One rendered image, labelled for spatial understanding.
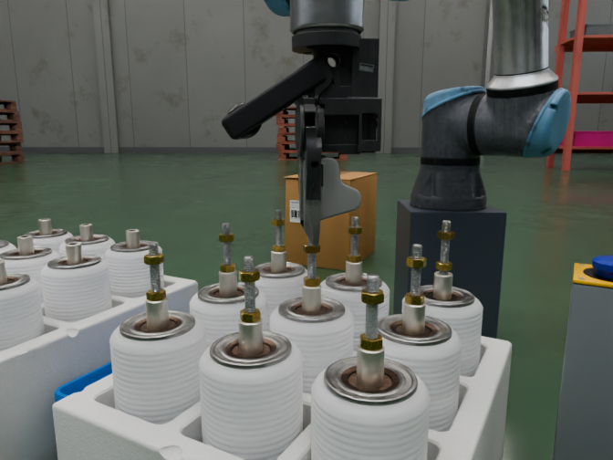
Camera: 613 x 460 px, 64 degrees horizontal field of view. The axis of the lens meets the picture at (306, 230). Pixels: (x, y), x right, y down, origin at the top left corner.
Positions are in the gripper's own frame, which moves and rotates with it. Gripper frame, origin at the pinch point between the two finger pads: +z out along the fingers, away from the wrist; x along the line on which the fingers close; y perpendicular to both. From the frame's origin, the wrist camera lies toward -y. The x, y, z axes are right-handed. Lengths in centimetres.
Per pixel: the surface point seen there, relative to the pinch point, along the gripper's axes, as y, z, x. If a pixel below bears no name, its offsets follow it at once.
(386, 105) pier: 267, -61, 955
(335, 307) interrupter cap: 3.3, 9.0, -0.2
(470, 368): 19.2, 16.7, -1.5
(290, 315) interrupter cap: -2.0, 8.9, -2.3
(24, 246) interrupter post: -43, 8, 30
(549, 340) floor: 58, 35, 42
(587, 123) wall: 672, -24, 905
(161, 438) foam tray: -14.4, 16.4, -11.8
